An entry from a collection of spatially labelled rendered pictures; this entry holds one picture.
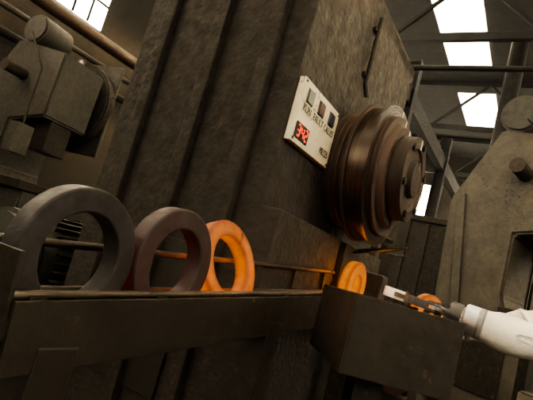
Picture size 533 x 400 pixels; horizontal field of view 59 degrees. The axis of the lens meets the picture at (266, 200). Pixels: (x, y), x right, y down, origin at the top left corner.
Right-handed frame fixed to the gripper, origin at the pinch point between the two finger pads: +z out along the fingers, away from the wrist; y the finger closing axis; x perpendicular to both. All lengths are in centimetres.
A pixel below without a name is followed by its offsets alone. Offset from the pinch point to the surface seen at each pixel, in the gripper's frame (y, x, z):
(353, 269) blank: -6.1, 2.8, 13.3
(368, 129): -21, 44, 17
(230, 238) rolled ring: -69, 0, 19
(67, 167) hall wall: 314, 8, 624
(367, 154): -23.6, 35.8, 14.1
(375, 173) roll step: -18.4, 31.9, 11.8
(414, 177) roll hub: -3.1, 36.9, 4.8
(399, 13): 884, 651, 420
